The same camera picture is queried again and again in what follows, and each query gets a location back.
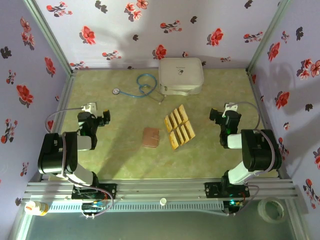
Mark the white bottle orange cap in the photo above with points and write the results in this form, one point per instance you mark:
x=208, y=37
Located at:
x=36, y=208

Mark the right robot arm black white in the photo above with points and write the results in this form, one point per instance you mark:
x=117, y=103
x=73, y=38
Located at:
x=260, y=150

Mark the pink leather card holder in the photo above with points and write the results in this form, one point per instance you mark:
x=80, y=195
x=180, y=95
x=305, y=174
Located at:
x=150, y=137

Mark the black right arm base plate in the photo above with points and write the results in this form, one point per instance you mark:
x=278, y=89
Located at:
x=212, y=190

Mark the aluminium corner post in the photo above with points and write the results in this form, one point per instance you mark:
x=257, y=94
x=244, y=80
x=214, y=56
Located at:
x=267, y=35
x=47, y=35

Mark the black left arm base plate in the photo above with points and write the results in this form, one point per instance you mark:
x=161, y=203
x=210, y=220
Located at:
x=110, y=191

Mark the clear tape roll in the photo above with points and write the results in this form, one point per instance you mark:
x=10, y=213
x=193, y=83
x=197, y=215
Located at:
x=262, y=210

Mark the aluminium side rail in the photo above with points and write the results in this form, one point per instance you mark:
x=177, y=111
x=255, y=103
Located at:
x=65, y=100
x=260, y=105

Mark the white zip medicine case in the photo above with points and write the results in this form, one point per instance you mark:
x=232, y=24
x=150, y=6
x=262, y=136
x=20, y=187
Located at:
x=180, y=75

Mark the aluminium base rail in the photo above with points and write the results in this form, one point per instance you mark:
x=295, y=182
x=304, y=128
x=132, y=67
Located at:
x=160, y=190

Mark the small white cap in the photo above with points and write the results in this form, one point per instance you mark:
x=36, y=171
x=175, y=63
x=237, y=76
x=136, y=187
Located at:
x=163, y=201

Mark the blue stethoscope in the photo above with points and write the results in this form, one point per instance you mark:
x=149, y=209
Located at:
x=147, y=91

